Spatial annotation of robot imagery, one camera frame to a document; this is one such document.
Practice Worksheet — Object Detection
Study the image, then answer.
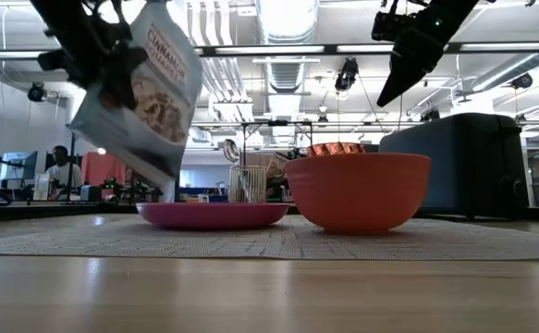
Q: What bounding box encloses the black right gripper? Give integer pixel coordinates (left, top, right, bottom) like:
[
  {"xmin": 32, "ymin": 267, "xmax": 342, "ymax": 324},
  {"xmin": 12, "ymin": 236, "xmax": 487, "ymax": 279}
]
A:
[{"xmin": 376, "ymin": 25, "xmax": 448, "ymax": 108}]

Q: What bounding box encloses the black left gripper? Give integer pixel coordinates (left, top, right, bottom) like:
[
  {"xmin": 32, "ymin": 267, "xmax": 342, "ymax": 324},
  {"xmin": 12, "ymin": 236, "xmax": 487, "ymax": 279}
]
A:
[{"xmin": 65, "ymin": 18, "xmax": 150, "ymax": 110}]

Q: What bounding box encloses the blue cinnamon cereal box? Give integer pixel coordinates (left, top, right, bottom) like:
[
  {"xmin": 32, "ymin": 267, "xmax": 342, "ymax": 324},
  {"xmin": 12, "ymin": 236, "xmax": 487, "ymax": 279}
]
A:
[{"xmin": 67, "ymin": 0, "xmax": 204, "ymax": 203}]

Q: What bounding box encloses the orange faceted cup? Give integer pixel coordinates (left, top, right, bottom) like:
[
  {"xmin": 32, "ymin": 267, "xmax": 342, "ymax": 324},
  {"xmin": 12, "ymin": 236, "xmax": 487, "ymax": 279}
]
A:
[{"xmin": 306, "ymin": 142, "xmax": 366, "ymax": 157}]

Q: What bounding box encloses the orange plastic bowl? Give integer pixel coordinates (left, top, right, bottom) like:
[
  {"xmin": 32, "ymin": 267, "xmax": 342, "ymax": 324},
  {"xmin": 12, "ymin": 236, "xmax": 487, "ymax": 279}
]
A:
[{"xmin": 284, "ymin": 153, "xmax": 433, "ymax": 234}]

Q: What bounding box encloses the pink plastic plate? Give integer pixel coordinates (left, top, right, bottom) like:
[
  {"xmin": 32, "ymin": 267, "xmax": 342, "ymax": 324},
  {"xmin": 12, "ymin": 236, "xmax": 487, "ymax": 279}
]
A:
[{"xmin": 135, "ymin": 202, "xmax": 291, "ymax": 231}]

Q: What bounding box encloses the black overhead rig bar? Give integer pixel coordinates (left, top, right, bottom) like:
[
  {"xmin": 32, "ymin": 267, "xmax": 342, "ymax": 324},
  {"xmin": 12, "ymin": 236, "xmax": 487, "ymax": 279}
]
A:
[{"xmin": 194, "ymin": 42, "xmax": 539, "ymax": 57}]

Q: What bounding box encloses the black ceiling spotlight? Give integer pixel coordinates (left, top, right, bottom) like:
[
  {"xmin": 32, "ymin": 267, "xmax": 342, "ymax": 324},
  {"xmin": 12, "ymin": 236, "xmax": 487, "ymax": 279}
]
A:
[
  {"xmin": 511, "ymin": 72, "xmax": 533, "ymax": 90},
  {"xmin": 27, "ymin": 81, "xmax": 47, "ymax": 103}
]

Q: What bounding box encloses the orange partition panel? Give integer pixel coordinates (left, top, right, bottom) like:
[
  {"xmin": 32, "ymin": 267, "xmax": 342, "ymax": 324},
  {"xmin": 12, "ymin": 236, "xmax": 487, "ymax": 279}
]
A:
[{"xmin": 81, "ymin": 151, "xmax": 129, "ymax": 186}]

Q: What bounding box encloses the black two-slot toaster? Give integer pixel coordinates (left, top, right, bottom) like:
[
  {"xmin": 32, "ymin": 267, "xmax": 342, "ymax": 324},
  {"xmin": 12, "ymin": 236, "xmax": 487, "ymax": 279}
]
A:
[{"xmin": 378, "ymin": 112, "xmax": 531, "ymax": 221}]

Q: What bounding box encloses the person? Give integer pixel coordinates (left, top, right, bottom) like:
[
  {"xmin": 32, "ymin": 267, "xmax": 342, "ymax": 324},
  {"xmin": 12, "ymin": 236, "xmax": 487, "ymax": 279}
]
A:
[{"xmin": 45, "ymin": 145, "xmax": 84, "ymax": 201}]

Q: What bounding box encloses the background computer monitor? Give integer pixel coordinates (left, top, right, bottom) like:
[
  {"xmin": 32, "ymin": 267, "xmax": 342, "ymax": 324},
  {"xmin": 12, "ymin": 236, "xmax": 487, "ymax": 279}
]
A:
[{"xmin": 0, "ymin": 151, "xmax": 39, "ymax": 182}]

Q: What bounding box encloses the grey woven placemat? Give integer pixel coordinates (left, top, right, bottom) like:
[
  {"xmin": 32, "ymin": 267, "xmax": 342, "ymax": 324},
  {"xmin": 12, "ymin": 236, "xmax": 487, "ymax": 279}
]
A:
[{"xmin": 0, "ymin": 213, "xmax": 539, "ymax": 261}]

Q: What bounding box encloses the clear glass cup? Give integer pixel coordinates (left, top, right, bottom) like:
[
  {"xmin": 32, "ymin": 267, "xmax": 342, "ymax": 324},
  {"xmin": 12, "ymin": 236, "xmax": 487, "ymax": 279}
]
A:
[{"xmin": 227, "ymin": 165, "xmax": 268, "ymax": 204}]

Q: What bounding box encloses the hanging black camera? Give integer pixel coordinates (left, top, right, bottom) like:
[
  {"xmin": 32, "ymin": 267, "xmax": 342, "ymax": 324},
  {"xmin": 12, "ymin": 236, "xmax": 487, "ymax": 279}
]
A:
[{"xmin": 335, "ymin": 57, "xmax": 361, "ymax": 93}]

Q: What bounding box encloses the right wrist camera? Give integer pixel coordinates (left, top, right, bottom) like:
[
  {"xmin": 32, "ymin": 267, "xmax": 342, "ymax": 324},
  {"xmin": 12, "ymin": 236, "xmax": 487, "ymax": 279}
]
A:
[{"xmin": 371, "ymin": 9, "xmax": 409, "ymax": 43}]

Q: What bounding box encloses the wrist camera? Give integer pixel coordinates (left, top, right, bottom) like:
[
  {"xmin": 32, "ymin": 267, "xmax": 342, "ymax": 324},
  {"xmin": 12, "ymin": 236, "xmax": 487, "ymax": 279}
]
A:
[
  {"xmin": 371, "ymin": 9, "xmax": 409, "ymax": 43},
  {"xmin": 37, "ymin": 48, "xmax": 74, "ymax": 73}
]

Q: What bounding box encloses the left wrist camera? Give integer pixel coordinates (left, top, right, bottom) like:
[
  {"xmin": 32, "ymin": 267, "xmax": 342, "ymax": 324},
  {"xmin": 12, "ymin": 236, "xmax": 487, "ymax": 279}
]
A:
[{"xmin": 37, "ymin": 48, "xmax": 74, "ymax": 73}]

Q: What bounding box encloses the silver ceiling air duct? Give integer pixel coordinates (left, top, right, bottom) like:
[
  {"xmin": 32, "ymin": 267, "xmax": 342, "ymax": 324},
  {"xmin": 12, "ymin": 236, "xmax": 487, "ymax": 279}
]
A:
[{"xmin": 254, "ymin": 0, "xmax": 321, "ymax": 96}]

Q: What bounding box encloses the black background stand frame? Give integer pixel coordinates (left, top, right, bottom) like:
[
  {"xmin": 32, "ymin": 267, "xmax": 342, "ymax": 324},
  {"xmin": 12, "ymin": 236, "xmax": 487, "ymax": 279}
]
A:
[{"xmin": 239, "ymin": 119, "xmax": 315, "ymax": 161}]

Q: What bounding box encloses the black aluminium table frame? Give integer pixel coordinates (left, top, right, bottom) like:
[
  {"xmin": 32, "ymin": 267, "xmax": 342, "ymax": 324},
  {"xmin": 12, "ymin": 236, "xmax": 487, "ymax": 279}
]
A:
[{"xmin": 0, "ymin": 202, "xmax": 539, "ymax": 224}]

